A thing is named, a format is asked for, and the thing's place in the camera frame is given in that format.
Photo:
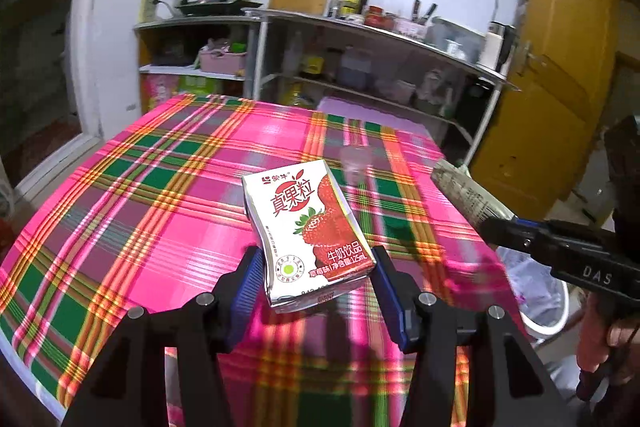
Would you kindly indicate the person's right hand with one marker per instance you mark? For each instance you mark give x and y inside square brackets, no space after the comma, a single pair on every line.
[597,340]

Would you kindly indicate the printed paper wrapper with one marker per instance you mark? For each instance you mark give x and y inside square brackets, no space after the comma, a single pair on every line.
[472,200]

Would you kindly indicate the white power strip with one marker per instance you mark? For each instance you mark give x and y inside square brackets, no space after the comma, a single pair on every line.
[147,12]

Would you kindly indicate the white trash bin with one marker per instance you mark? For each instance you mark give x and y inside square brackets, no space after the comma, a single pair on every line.
[545,303]

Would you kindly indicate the blue liquid jug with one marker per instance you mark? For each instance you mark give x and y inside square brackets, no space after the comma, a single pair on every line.
[354,69]

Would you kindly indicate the pink knife holder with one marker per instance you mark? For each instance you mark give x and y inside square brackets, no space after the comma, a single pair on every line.
[409,29]

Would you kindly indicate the red lidded jar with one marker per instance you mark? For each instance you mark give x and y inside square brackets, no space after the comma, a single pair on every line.
[374,17]

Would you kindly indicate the clear glass bottle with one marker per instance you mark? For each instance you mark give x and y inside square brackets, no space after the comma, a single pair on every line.
[335,9]

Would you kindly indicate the small wooden shelf cabinet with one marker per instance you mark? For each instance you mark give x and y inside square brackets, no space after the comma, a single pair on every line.
[168,56]

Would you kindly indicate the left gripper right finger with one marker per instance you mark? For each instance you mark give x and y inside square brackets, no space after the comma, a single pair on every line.
[403,304]

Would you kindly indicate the black induction cooker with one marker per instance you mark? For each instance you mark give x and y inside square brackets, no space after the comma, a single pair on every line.
[214,7]

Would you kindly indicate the clear plastic cup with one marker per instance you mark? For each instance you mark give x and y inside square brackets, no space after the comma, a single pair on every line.
[355,160]

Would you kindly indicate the strawberry milk carton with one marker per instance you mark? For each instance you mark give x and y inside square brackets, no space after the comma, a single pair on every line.
[314,248]

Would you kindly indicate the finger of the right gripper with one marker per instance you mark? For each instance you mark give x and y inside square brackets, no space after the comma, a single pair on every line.
[529,237]

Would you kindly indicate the grey kitchen shelf unit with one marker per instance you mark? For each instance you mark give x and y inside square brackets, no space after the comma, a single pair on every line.
[449,97]

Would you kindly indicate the green oil bottle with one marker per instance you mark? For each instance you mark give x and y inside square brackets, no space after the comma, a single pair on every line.
[349,7]

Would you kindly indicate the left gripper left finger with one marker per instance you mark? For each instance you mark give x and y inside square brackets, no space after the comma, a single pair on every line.
[235,295]

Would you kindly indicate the pink plastic basket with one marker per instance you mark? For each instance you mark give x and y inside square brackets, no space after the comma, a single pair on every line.
[222,62]

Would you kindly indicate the yellow label bottle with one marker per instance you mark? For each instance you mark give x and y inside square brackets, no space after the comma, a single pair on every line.
[312,64]

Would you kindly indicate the yellow wooden door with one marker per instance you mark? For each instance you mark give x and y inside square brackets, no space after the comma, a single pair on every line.
[539,141]

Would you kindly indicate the pink plaid tablecloth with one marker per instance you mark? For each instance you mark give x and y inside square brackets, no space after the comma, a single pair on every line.
[156,215]

